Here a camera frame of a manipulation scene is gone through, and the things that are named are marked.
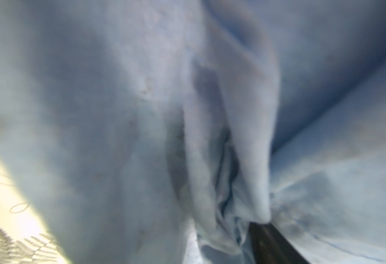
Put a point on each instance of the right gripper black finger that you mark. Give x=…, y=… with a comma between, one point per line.
x=270, y=247

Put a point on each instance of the light blue shirt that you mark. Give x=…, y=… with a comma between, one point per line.
x=156, y=132

